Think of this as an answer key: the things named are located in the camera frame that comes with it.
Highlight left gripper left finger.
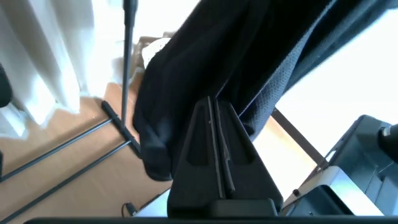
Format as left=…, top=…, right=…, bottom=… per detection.
left=167, top=96, right=224, bottom=218

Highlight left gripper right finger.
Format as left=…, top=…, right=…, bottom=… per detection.
left=215, top=98, right=284, bottom=216

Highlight black garment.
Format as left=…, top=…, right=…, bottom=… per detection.
left=132, top=0, right=398, bottom=182

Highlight black shorts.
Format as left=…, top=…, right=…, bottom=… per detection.
left=0, top=63, right=13, bottom=108

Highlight black clothes rack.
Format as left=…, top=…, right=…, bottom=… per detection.
left=0, top=0, right=142, bottom=223

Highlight white laundry basket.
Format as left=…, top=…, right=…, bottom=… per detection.
left=142, top=37, right=171, bottom=68

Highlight beige curtain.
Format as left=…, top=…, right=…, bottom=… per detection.
left=0, top=0, right=175, bottom=139

